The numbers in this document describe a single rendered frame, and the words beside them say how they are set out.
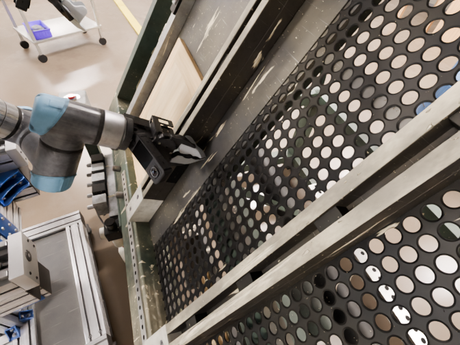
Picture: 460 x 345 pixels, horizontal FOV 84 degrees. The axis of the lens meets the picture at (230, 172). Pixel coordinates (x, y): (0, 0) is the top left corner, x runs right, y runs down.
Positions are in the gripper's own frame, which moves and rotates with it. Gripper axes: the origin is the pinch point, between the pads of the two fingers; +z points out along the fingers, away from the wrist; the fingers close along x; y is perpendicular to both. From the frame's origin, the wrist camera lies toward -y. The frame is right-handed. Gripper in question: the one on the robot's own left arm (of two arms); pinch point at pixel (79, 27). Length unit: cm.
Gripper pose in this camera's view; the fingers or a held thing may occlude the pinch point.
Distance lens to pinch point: 100.1
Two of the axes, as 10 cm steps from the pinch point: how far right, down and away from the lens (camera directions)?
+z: 3.3, 4.3, 8.4
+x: -4.6, -7.1, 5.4
